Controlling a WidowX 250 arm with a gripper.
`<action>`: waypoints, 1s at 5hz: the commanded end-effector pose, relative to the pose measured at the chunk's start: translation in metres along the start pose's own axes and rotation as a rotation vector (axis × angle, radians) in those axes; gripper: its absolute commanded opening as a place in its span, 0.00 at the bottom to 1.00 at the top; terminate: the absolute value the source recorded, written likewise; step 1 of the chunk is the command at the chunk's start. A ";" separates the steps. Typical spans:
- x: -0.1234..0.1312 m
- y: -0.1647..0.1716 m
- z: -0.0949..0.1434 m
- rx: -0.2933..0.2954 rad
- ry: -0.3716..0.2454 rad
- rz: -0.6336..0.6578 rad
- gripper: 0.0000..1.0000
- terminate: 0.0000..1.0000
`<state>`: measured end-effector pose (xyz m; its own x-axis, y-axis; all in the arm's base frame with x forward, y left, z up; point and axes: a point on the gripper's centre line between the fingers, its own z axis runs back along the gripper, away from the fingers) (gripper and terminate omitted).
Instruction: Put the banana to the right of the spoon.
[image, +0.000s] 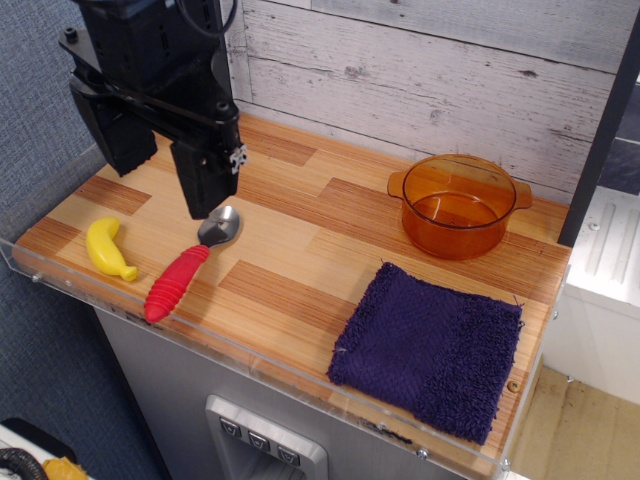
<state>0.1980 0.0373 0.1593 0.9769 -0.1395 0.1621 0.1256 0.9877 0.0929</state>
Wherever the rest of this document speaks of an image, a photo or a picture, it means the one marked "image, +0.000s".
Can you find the purple knitted cloth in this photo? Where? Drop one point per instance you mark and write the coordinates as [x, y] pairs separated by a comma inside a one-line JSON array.
[[440, 354]]

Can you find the yellow toy banana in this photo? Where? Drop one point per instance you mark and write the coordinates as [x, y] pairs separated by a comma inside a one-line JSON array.
[[104, 253]]

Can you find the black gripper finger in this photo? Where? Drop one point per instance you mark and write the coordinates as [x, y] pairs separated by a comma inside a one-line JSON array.
[[204, 174], [124, 141]]

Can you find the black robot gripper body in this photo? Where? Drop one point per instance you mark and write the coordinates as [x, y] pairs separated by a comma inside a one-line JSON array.
[[163, 62]]

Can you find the white ribbed side cabinet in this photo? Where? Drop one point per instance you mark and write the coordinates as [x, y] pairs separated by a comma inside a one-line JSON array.
[[593, 336]]

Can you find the grey cabinet with button panel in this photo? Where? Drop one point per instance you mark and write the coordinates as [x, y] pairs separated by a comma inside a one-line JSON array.
[[212, 418]]

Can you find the orange transparent pot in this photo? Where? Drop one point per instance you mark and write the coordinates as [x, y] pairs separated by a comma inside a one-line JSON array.
[[457, 206]]

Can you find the red handled metal spoon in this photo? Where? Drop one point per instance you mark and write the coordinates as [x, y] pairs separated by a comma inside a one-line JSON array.
[[219, 228]]

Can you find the yellow object bottom left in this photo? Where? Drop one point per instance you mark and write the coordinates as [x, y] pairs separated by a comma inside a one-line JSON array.
[[63, 469]]

